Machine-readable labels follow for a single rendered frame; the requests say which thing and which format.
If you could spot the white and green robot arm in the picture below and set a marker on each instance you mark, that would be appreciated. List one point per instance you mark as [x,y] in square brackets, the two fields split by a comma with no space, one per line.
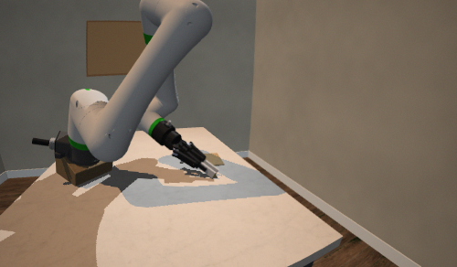
[108,133]

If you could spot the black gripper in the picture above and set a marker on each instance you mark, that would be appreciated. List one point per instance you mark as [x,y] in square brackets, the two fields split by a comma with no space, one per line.
[173,141]

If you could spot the brown square mat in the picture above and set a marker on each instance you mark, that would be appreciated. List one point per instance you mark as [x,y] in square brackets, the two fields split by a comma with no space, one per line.
[214,159]

